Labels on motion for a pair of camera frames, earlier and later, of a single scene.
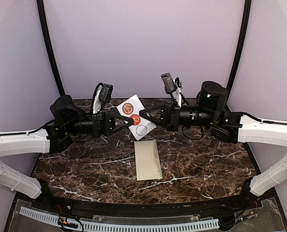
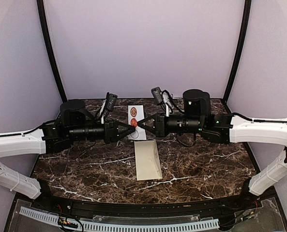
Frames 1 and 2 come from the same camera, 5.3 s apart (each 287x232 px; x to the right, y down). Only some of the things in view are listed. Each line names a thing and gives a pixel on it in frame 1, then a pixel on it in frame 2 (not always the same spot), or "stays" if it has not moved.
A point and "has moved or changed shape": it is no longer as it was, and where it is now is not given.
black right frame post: [240, 49] stays
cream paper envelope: [147, 163] stays
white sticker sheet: [142, 124] has moved or changed shape
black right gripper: [170, 115] -> [160, 123]
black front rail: [143, 207] stays
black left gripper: [104, 123] -> [111, 131]
